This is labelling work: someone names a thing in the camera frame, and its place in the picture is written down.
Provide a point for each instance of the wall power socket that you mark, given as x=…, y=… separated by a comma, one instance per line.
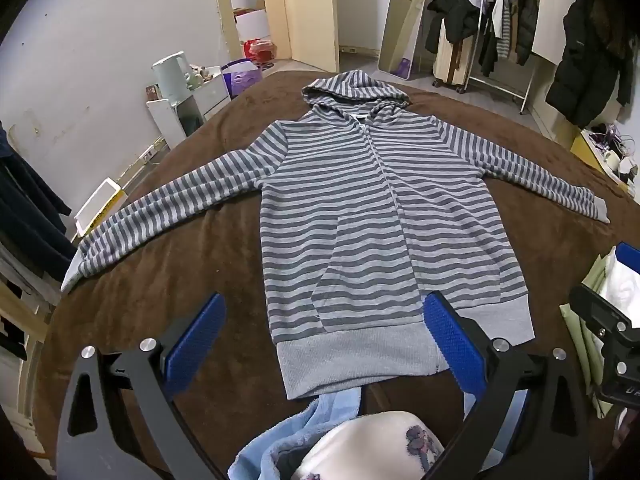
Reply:
x=148, y=152

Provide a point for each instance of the light blue fleece garment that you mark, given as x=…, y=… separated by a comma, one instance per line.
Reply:
x=280, y=445

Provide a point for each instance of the white printed garment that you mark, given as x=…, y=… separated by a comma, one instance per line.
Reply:
x=360, y=440

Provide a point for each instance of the cream wooden door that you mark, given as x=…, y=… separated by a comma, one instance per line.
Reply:
x=310, y=10

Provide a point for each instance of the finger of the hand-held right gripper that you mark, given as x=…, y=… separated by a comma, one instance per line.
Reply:
x=629, y=254

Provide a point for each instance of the yellow table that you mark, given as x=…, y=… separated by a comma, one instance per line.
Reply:
x=582, y=147

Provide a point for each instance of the red bag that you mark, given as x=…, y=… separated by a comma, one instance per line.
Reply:
x=260, y=51

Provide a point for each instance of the pale green cloth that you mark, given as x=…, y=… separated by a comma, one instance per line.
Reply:
x=582, y=340

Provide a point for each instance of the small red box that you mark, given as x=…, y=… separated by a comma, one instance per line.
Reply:
x=153, y=92

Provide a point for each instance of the pale green kettle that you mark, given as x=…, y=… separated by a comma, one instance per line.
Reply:
x=170, y=72

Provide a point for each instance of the grey striped hoodie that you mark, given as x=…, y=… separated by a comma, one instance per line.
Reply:
x=350, y=200

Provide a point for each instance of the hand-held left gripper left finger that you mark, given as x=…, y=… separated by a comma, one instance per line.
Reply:
x=200, y=340

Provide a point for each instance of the small green jar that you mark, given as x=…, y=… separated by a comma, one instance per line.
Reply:
x=195, y=80

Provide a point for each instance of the white bedside cabinet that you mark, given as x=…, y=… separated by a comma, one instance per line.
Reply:
x=165, y=120

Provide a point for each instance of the navy hanging sweaters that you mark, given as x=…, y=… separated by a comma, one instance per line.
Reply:
x=25, y=210

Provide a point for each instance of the long black coat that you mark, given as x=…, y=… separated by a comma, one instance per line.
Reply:
x=585, y=60

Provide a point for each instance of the white clothes rack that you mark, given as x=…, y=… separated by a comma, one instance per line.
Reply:
x=500, y=85

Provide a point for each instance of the beige suitcase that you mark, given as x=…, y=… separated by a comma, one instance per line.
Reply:
x=447, y=62

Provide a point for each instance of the white cardboard box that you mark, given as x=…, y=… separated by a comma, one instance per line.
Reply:
x=252, y=25

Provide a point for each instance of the purple bag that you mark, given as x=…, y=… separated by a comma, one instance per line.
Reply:
x=240, y=80

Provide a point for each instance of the standing mirror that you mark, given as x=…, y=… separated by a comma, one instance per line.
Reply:
x=400, y=25

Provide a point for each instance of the white styrofoam box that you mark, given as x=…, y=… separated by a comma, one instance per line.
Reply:
x=97, y=205

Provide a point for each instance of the striped hanging garment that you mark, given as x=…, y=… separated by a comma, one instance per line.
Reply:
x=506, y=30

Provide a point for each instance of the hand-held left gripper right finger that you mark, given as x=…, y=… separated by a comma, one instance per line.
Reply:
x=450, y=340

